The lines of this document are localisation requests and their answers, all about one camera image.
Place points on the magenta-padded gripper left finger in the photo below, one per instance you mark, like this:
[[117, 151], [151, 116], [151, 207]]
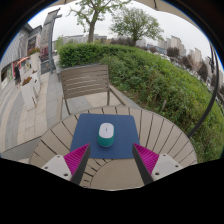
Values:
[[58, 166]]

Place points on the tall grey sign pillar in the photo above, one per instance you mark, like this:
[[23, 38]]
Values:
[[46, 40]]

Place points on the round leafy tree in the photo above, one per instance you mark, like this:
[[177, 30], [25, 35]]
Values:
[[135, 23]]

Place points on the far dark trees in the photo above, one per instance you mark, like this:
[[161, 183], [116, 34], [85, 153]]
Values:
[[173, 51]]

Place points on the slatted grey outdoor chair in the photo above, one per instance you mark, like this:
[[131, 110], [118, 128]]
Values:
[[85, 81]]

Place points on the white and teal computer mouse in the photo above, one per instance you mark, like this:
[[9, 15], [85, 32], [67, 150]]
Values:
[[106, 133]]

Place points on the low white flower planter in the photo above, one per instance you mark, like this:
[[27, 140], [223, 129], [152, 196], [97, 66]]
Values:
[[28, 96], [37, 83]]

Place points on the dark curved parasol pole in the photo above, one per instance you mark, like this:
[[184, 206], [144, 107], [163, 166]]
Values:
[[206, 115]]

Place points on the red parasol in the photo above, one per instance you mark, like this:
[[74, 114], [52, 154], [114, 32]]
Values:
[[23, 59]]

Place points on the far apartment buildings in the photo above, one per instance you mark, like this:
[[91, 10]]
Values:
[[175, 42]]

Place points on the grey storefront building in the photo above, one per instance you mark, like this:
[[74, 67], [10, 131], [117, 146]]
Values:
[[20, 43]]

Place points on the green hedge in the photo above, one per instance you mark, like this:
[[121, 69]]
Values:
[[160, 80]]

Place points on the person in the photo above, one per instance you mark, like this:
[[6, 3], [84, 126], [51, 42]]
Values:
[[16, 71]]

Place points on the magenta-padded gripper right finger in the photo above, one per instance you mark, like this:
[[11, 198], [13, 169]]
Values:
[[163, 165]]

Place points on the dark blue mouse pad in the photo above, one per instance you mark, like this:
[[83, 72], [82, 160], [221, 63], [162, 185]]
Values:
[[123, 133]]

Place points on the tall white flower planter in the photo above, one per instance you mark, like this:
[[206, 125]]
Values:
[[35, 61]]

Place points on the tall sparse-leaved tree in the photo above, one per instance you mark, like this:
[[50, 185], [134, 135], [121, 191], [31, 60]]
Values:
[[91, 30]]

